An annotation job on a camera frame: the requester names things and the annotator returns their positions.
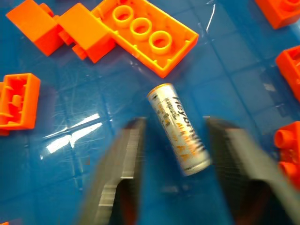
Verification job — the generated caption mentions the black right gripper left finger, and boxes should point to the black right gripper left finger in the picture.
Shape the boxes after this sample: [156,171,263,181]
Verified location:
[76,116,148,225]

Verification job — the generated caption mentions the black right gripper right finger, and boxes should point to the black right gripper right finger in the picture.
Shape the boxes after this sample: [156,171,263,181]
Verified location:
[202,116,300,225]

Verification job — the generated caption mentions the blue plastic bin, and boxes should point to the blue plastic bin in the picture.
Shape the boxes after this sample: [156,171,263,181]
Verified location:
[0,0,300,225]

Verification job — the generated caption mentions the white AA battery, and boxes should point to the white AA battery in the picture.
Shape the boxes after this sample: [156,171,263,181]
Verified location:
[146,83,213,177]

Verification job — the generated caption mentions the large orange toy brick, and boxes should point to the large orange toy brick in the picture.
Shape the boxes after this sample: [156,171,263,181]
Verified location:
[90,0,200,79]

